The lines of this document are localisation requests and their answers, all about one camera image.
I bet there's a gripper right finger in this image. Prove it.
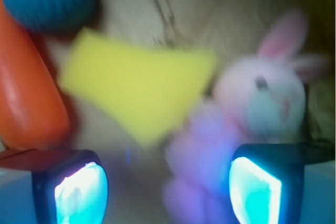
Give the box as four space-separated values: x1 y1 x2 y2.
229 143 335 223

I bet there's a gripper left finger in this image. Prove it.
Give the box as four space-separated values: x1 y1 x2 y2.
1 150 109 223

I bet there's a pink plush bunny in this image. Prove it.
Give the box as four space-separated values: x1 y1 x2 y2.
162 8 331 223

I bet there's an orange plastic carrot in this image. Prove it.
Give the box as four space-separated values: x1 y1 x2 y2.
1 0 70 149

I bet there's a yellow sponge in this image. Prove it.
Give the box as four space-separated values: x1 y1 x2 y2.
57 29 218 147

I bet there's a brown paper bag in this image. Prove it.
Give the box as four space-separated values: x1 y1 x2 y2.
0 0 336 224

